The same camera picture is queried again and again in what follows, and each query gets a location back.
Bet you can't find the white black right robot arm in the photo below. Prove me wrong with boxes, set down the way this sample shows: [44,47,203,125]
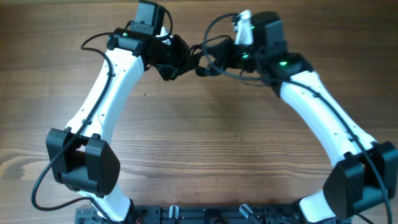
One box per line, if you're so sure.
[203,11,397,223]

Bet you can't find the black USB cable gold plug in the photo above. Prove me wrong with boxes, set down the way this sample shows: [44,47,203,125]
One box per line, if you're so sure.
[190,44,221,77]

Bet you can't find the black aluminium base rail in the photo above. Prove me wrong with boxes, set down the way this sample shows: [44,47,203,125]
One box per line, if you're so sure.
[73,203,352,224]

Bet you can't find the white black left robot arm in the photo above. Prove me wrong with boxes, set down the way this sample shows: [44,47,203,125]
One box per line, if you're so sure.
[46,1,190,223]

